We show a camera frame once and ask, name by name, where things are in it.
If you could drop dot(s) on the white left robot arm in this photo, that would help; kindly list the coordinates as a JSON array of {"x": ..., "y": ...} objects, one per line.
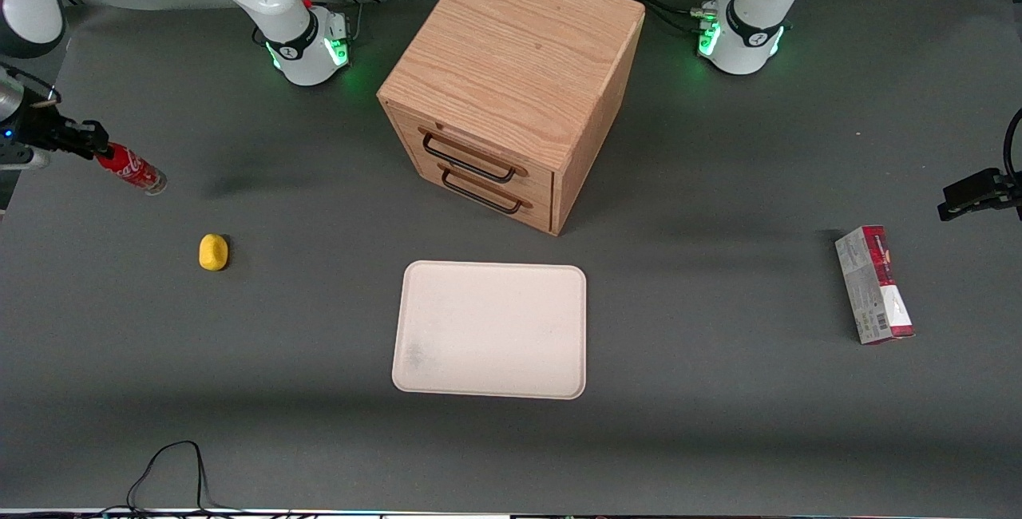
[{"x": 750, "y": 32}]

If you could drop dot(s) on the red coke bottle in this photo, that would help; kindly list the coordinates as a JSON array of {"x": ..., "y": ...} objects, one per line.
[{"x": 134, "y": 171}]

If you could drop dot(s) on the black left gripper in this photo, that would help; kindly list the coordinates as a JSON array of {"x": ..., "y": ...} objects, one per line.
[{"x": 979, "y": 190}]

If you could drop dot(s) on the wooden drawer cabinet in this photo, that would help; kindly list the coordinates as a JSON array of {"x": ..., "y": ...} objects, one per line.
[{"x": 511, "y": 64}]

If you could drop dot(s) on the red grey carton box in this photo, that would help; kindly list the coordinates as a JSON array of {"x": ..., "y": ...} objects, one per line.
[{"x": 874, "y": 283}]

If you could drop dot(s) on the yellow lemon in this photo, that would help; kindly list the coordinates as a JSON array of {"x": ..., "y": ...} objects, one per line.
[{"x": 213, "y": 252}]

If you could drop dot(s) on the beige plastic tray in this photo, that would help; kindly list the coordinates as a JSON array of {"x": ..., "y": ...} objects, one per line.
[{"x": 491, "y": 330}]

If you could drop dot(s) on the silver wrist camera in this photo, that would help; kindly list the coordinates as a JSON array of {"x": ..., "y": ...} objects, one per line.
[{"x": 22, "y": 157}]

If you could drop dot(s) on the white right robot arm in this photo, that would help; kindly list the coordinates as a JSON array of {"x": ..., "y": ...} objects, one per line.
[{"x": 297, "y": 38}]

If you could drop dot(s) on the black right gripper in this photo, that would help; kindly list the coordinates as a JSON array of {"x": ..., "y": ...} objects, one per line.
[{"x": 45, "y": 129}]

